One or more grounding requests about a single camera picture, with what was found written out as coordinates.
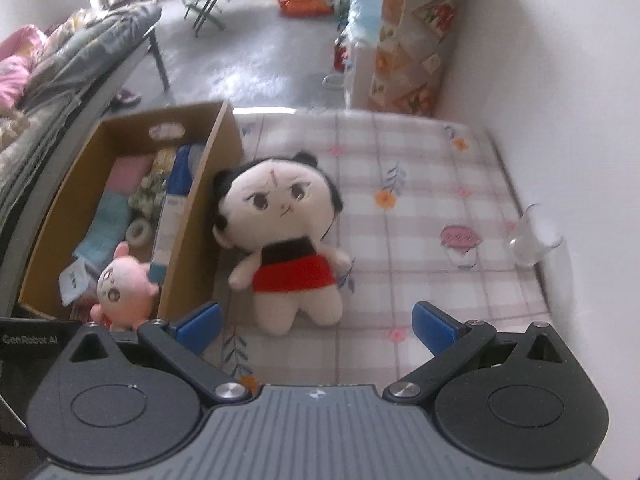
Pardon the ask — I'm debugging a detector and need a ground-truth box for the brown snack packet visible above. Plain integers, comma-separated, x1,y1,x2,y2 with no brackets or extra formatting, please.
151,149,178,177

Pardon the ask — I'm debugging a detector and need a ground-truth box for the white tape roll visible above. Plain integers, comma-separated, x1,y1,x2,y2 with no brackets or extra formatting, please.
124,217,157,248

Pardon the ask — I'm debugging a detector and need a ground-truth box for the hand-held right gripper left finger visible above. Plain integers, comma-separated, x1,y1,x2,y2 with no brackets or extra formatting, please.
45,301,253,403

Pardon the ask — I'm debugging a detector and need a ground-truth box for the green floral scrunchie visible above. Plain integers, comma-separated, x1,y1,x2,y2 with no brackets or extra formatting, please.
127,175,168,221

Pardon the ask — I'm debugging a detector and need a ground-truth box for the pink plush toy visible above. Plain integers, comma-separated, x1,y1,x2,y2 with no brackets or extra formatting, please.
89,241,162,332

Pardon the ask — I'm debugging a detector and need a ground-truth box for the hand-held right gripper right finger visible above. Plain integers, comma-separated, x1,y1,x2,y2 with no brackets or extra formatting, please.
382,301,593,403

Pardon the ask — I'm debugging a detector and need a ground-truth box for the black-haired plush doll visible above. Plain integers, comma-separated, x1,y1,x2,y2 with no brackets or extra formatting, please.
212,150,353,337

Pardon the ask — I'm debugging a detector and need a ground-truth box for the grey patterned quilt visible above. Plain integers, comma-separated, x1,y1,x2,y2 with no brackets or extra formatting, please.
20,2,163,106

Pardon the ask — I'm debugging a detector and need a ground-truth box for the light blue cloth stack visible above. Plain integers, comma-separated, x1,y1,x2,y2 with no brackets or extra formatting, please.
347,0,388,48

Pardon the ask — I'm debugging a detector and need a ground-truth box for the pink blanket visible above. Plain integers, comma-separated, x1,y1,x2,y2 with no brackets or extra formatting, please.
0,27,48,111

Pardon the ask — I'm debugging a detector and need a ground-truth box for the black metal bed leg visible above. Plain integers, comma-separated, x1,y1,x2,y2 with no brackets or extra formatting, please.
145,27,171,92

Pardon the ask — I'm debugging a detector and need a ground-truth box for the white tissue pack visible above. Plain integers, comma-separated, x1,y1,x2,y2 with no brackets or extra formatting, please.
59,257,87,306

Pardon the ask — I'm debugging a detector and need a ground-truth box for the blue and white carton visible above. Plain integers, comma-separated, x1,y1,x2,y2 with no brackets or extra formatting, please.
149,192,193,283

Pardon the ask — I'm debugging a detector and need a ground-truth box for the checked floral bed sheet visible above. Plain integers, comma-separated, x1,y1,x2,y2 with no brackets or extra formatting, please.
200,107,553,391

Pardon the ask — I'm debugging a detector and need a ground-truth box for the pink towel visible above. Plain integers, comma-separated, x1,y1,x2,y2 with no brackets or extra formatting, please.
106,156,155,196

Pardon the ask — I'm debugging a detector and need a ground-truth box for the orange plastic bag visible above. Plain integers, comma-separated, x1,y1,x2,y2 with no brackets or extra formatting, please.
277,0,333,16

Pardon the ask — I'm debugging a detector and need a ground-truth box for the dark blue plastic packet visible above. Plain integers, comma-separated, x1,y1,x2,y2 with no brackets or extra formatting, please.
166,144,206,197

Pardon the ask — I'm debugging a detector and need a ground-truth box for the light blue checked towel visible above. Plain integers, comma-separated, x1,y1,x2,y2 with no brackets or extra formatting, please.
72,192,132,266

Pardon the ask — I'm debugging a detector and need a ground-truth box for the brown cardboard box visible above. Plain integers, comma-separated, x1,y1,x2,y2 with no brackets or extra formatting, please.
17,101,246,333

